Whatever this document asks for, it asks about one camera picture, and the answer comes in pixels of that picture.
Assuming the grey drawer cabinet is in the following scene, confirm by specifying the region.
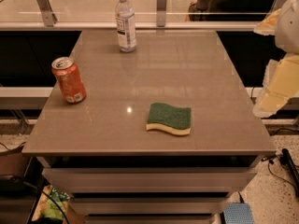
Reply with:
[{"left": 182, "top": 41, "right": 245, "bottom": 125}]
[{"left": 23, "top": 30, "right": 275, "bottom": 224}]

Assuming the person behind glass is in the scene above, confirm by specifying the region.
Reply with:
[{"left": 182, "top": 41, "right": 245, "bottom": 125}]
[{"left": 186, "top": 0, "right": 275, "bottom": 21}]

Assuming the green snack bag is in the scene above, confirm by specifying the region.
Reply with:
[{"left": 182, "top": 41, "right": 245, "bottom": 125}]
[{"left": 31, "top": 185, "right": 69, "bottom": 224}]

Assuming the clear blue plastic water bottle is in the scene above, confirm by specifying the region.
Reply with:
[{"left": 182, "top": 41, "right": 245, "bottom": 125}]
[{"left": 115, "top": 0, "right": 136, "bottom": 52}]

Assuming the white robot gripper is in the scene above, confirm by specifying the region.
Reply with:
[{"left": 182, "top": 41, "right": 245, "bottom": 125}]
[{"left": 252, "top": 0, "right": 299, "bottom": 118}]

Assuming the black cable on left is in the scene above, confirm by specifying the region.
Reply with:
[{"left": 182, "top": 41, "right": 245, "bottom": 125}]
[{"left": 0, "top": 175, "right": 71, "bottom": 224}]

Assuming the middle metal railing bracket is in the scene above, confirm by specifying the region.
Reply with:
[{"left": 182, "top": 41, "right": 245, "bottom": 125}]
[{"left": 156, "top": 0, "right": 167, "bottom": 27}]

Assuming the left metal railing bracket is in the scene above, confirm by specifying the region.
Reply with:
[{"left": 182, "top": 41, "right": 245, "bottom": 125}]
[{"left": 36, "top": 0, "right": 57, "bottom": 27}]

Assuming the blue perforated pad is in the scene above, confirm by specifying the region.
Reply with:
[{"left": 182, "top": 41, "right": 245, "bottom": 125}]
[{"left": 222, "top": 203, "right": 254, "bottom": 224}]

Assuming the green and yellow sponge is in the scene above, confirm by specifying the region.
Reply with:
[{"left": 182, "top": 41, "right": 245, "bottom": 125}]
[{"left": 146, "top": 103, "right": 192, "bottom": 136}]

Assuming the orange soda can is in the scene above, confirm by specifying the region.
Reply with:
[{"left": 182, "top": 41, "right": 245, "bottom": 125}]
[{"left": 51, "top": 57, "right": 86, "bottom": 104}]

